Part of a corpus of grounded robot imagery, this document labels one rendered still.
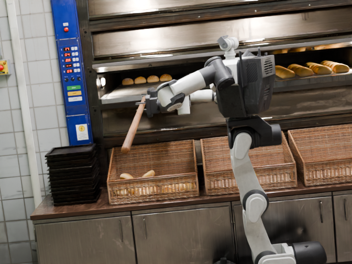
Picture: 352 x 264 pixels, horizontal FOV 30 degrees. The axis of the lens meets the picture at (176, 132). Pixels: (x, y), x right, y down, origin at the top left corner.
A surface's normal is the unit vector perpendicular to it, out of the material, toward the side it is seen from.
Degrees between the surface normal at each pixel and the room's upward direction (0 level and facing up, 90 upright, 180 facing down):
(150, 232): 90
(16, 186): 90
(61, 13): 90
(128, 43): 70
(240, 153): 90
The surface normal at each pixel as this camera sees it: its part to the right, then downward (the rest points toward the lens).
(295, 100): -0.04, -0.16
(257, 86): -0.47, 0.19
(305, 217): -0.01, 0.16
